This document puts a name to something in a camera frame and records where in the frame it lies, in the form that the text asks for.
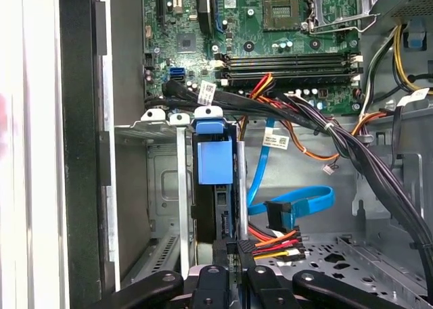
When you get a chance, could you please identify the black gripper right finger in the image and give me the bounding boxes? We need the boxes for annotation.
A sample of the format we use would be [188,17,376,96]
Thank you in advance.
[236,239,407,309]

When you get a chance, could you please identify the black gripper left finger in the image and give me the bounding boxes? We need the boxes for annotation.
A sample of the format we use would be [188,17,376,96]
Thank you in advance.
[91,239,233,309]

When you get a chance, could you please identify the hard disk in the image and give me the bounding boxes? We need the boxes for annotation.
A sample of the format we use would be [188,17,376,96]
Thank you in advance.
[191,117,250,245]

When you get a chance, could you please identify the metal disk bay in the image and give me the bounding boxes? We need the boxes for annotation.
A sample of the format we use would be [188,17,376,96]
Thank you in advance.
[114,105,248,283]

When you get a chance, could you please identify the black RAM slot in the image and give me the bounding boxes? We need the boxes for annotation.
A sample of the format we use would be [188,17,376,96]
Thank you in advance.
[223,53,360,62]
[219,76,360,86]
[223,60,360,69]
[216,68,360,78]

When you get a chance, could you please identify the black expansion slot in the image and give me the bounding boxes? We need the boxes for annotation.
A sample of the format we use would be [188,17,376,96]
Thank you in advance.
[156,0,167,30]

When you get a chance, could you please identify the black PC case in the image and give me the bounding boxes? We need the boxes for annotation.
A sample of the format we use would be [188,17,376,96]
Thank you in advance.
[59,0,433,309]

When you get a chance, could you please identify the blue board ports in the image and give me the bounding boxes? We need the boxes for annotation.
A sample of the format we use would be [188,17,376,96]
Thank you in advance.
[168,66,187,84]

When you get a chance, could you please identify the green motherboard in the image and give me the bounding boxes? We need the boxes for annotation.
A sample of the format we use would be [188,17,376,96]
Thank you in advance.
[141,0,365,117]

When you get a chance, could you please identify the black chipset chip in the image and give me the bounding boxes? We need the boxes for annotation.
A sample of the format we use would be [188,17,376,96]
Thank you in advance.
[177,32,198,53]

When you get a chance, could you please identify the CPU socket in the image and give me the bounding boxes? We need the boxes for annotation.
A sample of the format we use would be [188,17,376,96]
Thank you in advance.
[262,0,301,32]

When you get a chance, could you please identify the black graphics card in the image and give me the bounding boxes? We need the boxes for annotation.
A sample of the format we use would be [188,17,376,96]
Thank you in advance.
[195,0,217,36]

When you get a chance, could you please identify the grey power supply unit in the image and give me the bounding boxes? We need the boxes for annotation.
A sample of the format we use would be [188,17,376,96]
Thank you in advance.
[370,0,433,24]

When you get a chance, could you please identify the red orange yellow disk wire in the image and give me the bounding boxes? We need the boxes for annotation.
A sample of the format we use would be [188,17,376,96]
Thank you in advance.
[236,114,309,264]

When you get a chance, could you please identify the blue flat disk wire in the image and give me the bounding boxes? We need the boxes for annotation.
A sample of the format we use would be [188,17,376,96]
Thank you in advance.
[246,117,336,234]

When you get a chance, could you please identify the thin wire white plug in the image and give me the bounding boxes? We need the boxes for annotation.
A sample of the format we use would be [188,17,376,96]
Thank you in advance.
[279,118,340,175]

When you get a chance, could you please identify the black cable bundle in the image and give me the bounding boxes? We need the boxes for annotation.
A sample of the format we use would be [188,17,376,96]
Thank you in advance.
[144,78,433,280]

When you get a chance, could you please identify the socket locking lever wire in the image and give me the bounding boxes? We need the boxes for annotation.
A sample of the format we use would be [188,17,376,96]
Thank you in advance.
[308,13,381,35]

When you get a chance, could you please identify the yellow black power wires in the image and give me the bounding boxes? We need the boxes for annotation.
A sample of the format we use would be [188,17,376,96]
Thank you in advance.
[358,23,433,120]

